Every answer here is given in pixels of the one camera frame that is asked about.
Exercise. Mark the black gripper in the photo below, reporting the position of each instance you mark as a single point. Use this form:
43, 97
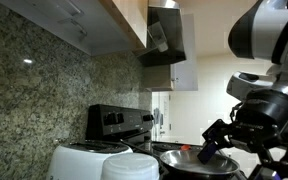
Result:
260, 122

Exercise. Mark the orange square lid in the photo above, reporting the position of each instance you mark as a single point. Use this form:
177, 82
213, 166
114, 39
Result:
185, 147

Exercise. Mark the robot arm silver black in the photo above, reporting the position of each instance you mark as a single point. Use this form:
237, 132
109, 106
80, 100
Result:
261, 33

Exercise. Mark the white wipes container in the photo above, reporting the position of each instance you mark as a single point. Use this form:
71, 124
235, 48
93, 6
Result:
130, 166

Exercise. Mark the steel frying pan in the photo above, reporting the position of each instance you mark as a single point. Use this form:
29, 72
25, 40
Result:
185, 165

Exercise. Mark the far upper cabinet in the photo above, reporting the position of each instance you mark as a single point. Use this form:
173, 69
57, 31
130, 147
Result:
181, 76

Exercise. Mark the black stove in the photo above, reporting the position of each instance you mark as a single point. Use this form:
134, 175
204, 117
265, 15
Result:
113, 123

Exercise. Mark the black range hood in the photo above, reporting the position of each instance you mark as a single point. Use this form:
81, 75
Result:
165, 44

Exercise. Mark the white toaster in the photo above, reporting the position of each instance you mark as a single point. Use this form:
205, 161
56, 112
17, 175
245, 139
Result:
82, 160

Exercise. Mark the grey upper cabinet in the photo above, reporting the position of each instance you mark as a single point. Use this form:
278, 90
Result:
96, 27

